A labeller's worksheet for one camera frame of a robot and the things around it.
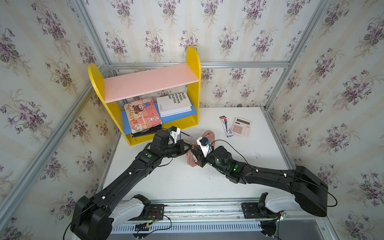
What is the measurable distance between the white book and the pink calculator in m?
0.35

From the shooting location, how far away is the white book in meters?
Result: 0.98

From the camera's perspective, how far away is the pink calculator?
3.41 ft

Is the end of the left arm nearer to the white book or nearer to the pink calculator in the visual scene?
the white book
